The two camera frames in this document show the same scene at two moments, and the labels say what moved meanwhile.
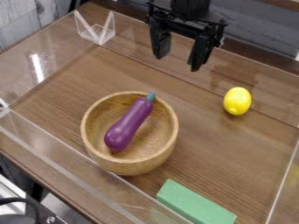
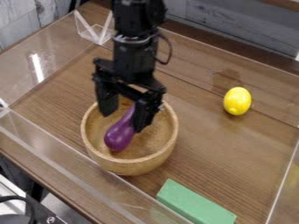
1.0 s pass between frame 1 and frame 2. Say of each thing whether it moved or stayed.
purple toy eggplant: stayed
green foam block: stayed
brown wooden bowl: stayed
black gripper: moved
